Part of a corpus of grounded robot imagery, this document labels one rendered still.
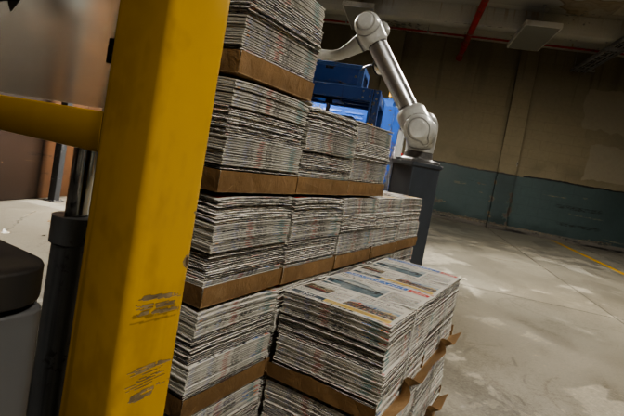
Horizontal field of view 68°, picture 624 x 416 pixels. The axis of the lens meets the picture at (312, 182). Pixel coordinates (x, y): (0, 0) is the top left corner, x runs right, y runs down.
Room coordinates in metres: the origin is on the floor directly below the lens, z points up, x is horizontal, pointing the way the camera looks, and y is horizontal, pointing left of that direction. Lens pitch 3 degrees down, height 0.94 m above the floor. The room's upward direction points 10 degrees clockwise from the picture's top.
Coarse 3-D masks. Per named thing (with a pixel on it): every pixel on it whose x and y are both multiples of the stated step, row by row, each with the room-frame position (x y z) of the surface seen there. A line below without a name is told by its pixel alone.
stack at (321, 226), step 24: (384, 192) 2.06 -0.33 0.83; (312, 216) 1.21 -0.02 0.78; (336, 216) 1.34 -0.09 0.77; (360, 216) 1.50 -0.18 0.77; (384, 216) 1.70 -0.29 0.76; (408, 216) 1.99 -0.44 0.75; (288, 240) 1.13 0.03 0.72; (312, 240) 1.24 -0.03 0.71; (336, 240) 1.39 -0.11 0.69; (360, 240) 1.54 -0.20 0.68; (384, 240) 1.77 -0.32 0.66; (288, 264) 1.15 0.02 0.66; (360, 264) 1.59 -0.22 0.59; (288, 288) 1.17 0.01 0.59; (264, 384) 1.14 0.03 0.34
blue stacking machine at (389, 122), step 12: (324, 108) 6.19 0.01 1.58; (336, 108) 6.16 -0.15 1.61; (348, 108) 6.13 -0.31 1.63; (384, 108) 6.04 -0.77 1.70; (396, 108) 6.01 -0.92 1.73; (360, 120) 6.10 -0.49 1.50; (384, 120) 6.03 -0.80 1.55; (396, 120) 6.01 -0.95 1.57; (396, 132) 6.00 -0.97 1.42; (396, 144) 5.99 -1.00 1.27; (384, 180) 6.01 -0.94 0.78
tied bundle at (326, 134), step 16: (320, 112) 1.19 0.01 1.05; (320, 128) 1.19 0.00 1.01; (336, 128) 1.26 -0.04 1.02; (352, 128) 1.34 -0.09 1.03; (304, 144) 1.14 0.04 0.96; (320, 144) 1.20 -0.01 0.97; (336, 144) 1.27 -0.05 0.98; (352, 144) 1.36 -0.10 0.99; (304, 160) 1.15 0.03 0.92; (320, 160) 1.22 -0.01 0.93; (336, 160) 1.30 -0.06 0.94; (304, 176) 1.17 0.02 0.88; (320, 176) 1.24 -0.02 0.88; (336, 176) 1.31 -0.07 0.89
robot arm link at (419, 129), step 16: (368, 16) 2.36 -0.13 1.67; (368, 32) 2.37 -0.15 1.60; (384, 32) 2.41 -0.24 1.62; (368, 48) 2.45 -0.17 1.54; (384, 48) 2.39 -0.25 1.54; (384, 64) 2.38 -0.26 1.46; (384, 80) 2.41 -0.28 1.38; (400, 80) 2.36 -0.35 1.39; (400, 96) 2.35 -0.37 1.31; (400, 112) 2.34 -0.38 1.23; (416, 112) 2.30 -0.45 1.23; (416, 128) 2.25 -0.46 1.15; (432, 128) 2.26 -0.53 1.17; (416, 144) 2.31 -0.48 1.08
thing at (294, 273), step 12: (396, 240) 1.89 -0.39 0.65; (408, 240) 2.02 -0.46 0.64; (360, 252) 1.55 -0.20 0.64; (372, 252) 1.65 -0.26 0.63; (384, 252) 1.77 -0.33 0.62; (312, 264) 1.26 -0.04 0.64; (324, 264) 1.33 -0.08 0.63; (336, 264) 1.39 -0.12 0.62; (348, 264) 1.48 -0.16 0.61; (288, 276) 1.15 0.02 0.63; (300, 276) 1.21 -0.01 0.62; (264, 372) 1.13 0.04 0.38
